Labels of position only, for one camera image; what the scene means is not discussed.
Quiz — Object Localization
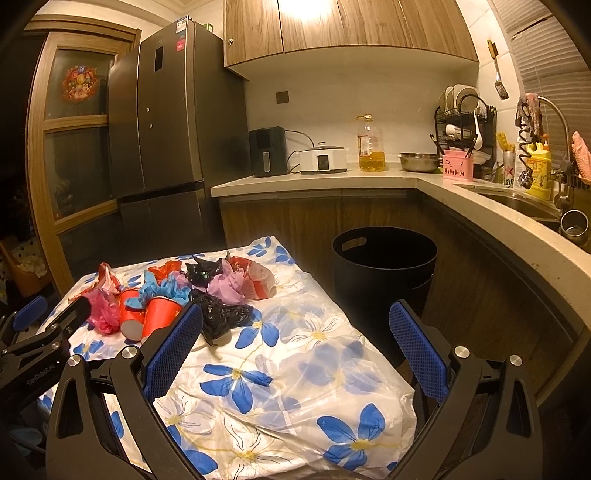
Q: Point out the steel cup in sink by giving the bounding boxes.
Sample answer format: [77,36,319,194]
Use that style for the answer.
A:
[560,209,590,247]

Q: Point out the white rice cooker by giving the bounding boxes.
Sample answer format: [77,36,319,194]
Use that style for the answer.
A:
[298,146,348,174]

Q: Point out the floral blue white tablecloth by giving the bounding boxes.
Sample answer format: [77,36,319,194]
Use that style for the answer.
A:
[36,235,418,480]

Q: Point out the white ladle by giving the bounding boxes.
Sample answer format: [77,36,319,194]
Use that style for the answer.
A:
[473,107,484,151]

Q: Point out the black dish rack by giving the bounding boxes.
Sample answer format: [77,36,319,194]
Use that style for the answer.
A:
[434,90,498,180]

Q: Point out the stainless steel bowl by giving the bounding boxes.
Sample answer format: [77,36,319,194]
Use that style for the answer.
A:
[398,153,441,173]

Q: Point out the black plastic bag front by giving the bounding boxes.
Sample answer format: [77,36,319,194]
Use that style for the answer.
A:
[189,289,253,345]

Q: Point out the yellow detergent bottle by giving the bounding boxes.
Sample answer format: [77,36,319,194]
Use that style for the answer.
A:
[527,142,552,201]

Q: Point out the pink cloth on faucet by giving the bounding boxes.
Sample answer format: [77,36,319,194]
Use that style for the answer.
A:
[515,93,544,142]

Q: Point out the magenta wrapper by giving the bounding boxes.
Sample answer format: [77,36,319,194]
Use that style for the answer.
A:
[83,288,120,335]

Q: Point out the black round trash bin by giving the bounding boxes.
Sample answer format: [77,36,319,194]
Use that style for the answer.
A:
[332,226,438,367]

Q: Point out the cooking oil bottle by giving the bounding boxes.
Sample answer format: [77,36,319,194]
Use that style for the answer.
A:
[356,114,387,172]

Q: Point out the dark grey refrigerator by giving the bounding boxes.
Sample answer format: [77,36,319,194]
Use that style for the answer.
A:
[108,17,250,262]

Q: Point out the translucent red plastic bag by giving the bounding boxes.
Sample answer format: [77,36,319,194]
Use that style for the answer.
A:
[229,256,276,300]

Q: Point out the pink plastic bag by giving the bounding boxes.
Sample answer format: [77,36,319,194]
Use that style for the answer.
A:
[206,259,245,306]

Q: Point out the pink rubber glove hanging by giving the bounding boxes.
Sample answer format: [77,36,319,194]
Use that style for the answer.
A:
[571,131,591,185]

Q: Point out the steel sink faucet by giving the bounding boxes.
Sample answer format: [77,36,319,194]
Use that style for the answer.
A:
[516,94,576,211]

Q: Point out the black air fryer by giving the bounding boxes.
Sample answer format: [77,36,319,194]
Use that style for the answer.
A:
[249,126,287,177]

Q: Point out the wooden upper cabinet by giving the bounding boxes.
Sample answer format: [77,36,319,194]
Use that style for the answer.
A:
[223,0,478,67]

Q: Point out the red white snack wrapper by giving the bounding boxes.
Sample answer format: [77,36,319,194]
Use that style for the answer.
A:
[68,262,122,303]

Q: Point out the green beer can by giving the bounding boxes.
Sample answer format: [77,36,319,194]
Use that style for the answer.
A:
[503,150,516,188]

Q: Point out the wooden lower cabinets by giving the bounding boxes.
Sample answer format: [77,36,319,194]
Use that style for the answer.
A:
[221,189,590,410]

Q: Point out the black plastic bag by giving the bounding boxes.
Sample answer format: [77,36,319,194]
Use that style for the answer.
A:
[185,255,224,289]
[189,289,253,345]

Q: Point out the hanging black spatula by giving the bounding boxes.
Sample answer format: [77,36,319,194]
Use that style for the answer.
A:
[487,39,509,100]

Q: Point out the red paper cup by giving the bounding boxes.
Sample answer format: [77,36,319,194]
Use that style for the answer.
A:
[140,297,182,343]
[119,288,144,342]

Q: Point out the wooden glass door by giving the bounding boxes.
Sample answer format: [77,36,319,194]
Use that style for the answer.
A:
[26,31,135,295]

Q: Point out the pink utensil basket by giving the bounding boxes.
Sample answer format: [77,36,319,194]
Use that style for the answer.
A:
[443,150,474,181]

